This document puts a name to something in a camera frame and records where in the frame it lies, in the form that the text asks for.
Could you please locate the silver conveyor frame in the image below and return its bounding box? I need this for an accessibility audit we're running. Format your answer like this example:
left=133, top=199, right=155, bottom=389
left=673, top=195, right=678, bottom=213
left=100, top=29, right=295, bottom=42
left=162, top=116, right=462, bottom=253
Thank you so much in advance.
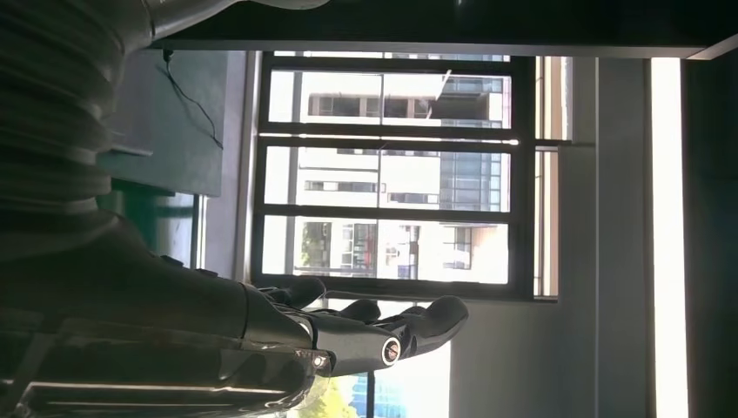
left=191, top=194, right=207, bottom=271

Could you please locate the large dark-framed window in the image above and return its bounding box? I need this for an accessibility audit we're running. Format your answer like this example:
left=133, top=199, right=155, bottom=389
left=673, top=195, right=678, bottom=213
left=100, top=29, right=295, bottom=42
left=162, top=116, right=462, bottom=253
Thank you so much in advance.
left=251, top=51, right=537, bottom=302

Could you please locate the narrow side window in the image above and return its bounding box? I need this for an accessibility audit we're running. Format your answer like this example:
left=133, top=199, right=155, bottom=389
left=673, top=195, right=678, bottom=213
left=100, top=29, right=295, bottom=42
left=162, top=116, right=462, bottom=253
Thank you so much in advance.
left=533, top=56, right=574, bottom=298

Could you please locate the low window pane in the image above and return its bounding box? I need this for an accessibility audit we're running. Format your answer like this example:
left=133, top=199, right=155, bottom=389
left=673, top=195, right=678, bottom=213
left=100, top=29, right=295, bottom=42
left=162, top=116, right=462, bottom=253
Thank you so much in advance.
left=288, top=299, right=452, bottom=418

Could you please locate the green conveyor belt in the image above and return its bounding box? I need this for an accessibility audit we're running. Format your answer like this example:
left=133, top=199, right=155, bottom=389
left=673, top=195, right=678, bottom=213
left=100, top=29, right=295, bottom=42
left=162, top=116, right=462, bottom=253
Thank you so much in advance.
left=97, top=184, right=198, bottom=269

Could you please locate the thin black cable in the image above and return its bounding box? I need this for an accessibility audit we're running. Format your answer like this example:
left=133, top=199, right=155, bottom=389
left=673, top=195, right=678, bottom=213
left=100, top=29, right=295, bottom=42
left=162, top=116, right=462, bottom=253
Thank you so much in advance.
left=161, top=51, right=225, bottom=152

